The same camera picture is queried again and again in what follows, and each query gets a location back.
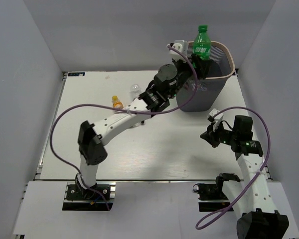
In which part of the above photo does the blue corner label sticker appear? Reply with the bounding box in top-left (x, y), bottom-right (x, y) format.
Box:
top-left (68, 72), bottom-right (85, 77)

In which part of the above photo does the blue label clear bottle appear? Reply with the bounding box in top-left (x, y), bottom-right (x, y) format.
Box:
top-left (130, 84), bottom-right (143, 101)

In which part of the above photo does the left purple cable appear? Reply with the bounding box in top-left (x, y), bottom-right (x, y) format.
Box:
top-left (49, 47), bottom-right (198, 211)

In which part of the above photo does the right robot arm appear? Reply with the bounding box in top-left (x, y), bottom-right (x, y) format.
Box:
top-left (200, 112), bottom-right (289, 239)

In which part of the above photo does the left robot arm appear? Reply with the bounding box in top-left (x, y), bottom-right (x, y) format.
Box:
top-left (75, 54), bottom-right (212, 199)

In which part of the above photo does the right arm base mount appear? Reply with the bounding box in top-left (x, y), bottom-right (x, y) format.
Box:
top-left (192, 183), bottom-right (230, 212)

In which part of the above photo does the orange cap small bottle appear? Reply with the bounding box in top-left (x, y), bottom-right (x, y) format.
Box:
top-left (112, 96), bottom-right (124, 109)

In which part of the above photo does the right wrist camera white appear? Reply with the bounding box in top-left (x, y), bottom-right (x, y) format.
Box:
top-left (208, 109), bottom-right (224, 132)

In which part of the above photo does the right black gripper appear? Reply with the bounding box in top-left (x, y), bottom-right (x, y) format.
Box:
top-left (200, 119), bottom-right (238, 148)

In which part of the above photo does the black label clear bottle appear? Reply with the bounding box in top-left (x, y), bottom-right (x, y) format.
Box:
top-left (132, 120), bottom-right (145, 128)

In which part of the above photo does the green plastic bottle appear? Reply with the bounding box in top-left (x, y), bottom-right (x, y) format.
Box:
top-left (193, 25), bottom-right (211, 60)

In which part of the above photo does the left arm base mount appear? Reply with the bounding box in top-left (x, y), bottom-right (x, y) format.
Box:
top-left (62, 182), bottom-right (116, 212)

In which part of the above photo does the grey mesh waste bin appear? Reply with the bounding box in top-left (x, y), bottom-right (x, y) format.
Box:
top-left (176, 41), bottom-right (235, 112)

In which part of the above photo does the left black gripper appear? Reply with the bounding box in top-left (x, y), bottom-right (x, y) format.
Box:
top-left (167, 54), bottom-right (213, 99)

